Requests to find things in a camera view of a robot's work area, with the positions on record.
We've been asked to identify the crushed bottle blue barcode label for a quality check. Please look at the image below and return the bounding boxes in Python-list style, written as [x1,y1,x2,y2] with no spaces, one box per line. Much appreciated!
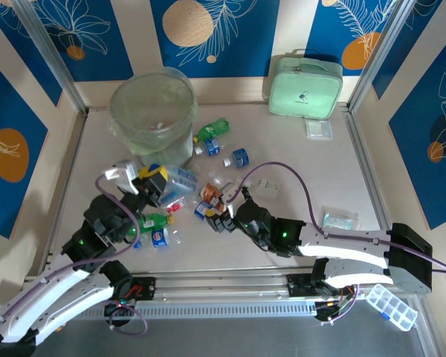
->
[193,200,211,220]

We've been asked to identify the brown Nescafe coffee bottle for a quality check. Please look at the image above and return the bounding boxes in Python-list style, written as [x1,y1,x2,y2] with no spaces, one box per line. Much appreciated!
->
[201,181,226,215]

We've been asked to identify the clear bottle blue cap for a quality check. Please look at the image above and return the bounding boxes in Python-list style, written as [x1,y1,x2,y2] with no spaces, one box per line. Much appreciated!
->
[158,195,190,216]

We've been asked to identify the ribbed clear water bottle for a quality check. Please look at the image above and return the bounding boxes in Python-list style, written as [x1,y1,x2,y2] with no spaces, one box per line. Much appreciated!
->
[159,164,198,200]

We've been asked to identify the green Sprite bottle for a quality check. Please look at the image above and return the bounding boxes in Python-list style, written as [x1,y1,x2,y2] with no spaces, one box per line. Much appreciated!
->
[137,212,175,235]

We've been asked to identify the long clear square bottle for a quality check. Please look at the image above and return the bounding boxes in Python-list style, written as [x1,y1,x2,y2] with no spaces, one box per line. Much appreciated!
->
[207,169,246,193]

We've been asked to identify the clear bottle green print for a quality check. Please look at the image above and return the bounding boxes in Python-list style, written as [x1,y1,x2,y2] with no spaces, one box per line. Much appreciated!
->
[237,176,283,200]

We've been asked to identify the clear bottle dark blue label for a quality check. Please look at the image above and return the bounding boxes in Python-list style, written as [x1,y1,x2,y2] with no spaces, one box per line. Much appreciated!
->
[133,227,185,249]

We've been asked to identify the small crushed blue-label bottle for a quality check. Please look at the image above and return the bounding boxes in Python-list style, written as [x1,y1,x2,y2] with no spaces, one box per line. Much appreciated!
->
[222,147,252,168]
[193,137,224,156]

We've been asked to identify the crushed green soda bottle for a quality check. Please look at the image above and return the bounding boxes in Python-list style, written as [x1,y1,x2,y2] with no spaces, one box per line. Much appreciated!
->
[192,118,232,144]

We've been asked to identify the translucent green-lined trash bin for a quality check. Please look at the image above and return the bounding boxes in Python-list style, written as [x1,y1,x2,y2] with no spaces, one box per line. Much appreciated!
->
[107,66,200,157]

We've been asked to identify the black connector block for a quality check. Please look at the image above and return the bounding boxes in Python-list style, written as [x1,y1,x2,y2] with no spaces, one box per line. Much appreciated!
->
[314,300,352,323]
[103,301,135,318]

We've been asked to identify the small clear plastic sachet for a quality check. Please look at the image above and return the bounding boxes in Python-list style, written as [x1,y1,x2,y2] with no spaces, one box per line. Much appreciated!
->
[305,118,335,141]

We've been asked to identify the mint green zip case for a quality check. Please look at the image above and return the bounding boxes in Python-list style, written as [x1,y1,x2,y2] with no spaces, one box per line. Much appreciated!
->
[268,50,344,120]

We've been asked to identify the clear compartment organizer box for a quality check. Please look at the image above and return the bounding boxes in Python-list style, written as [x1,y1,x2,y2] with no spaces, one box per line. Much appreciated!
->
[363,284,420,332]

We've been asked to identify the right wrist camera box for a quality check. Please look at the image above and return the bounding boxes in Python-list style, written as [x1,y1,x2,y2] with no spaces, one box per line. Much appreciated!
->
[217,181,246,209]

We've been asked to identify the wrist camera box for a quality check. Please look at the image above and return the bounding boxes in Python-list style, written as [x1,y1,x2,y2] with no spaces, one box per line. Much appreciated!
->
[217,181,246,209]
[103,159,140,194]

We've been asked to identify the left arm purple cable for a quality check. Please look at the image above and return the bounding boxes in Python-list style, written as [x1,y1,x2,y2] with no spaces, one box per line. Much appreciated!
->
[0,173,149,338]

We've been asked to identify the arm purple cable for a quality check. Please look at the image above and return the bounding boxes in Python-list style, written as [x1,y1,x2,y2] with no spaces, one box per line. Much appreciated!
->
[228,161,446,327]
[0,173,149,338]

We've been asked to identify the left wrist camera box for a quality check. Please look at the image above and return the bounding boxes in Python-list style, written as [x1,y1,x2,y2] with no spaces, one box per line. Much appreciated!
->
[103,159,140,194]

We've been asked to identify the aluminium table side rail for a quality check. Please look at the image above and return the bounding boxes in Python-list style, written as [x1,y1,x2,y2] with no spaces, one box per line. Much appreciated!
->
[40,111,89,274]
[343,106,402,268]

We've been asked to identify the aluminium mounting rail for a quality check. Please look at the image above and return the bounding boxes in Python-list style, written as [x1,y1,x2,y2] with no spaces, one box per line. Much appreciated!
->
[16,266,421,305]

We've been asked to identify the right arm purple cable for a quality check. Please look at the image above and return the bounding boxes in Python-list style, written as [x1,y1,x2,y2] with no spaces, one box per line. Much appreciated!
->
[228,161,446,327]

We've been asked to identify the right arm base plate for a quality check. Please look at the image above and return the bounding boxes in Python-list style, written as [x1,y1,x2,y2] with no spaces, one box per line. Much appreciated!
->
[288,273,358,298]

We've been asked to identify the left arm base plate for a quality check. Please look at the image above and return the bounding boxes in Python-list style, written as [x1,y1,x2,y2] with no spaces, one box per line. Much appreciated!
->
[113,277,158,303]

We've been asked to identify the clear wrapper by right rail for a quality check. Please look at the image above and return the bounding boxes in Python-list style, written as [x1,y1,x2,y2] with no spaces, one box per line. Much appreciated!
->
[321,208,362,231]

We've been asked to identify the grey slotted cable duct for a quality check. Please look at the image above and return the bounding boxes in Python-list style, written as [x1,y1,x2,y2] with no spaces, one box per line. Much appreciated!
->
[65,300,320,318]

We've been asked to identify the aluminium frame post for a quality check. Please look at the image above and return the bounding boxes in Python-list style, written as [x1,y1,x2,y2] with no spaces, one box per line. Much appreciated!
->
[348,0,419,112]
[13,0,89,115]

